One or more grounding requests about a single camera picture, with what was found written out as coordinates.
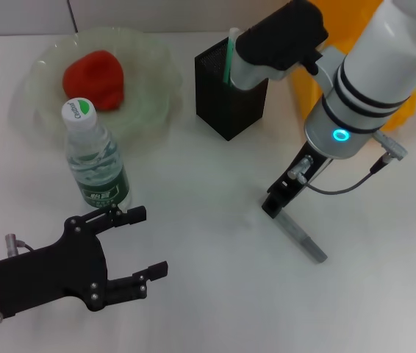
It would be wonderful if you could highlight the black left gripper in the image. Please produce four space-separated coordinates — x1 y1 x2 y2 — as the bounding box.
0 204 169 319

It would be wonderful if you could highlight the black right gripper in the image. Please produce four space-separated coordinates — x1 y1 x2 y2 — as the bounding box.
261 141 332 218

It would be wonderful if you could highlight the grey marker pen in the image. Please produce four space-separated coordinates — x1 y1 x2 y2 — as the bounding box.
276 209 329 265

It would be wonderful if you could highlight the clear water bottle green label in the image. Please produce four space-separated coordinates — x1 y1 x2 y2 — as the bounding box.
60 97 132 210

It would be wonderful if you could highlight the green utility knife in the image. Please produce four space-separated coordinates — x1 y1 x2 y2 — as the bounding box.
222 27 240 85

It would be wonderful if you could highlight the red orange fruit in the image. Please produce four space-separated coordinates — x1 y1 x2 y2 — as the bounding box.
63 50 125 112

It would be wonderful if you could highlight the black mesh pen holder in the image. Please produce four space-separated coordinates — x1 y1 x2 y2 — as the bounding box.
194 36 270 142

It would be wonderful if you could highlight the pale green glass fruit plate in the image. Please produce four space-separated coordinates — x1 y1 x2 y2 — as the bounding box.
27 27 184 140

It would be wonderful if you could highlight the yellow plastic bin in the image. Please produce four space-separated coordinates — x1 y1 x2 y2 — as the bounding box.
291 0 416 133

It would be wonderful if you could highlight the right wrist cable with plug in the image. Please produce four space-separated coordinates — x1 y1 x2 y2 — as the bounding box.
287 130 409 194

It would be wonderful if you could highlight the wrist cable with plug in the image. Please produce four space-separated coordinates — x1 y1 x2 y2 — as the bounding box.
287 130 409 194
4 233 35 258

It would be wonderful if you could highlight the left wrist cable with plug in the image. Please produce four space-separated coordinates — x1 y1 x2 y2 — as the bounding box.
4 233 35 258

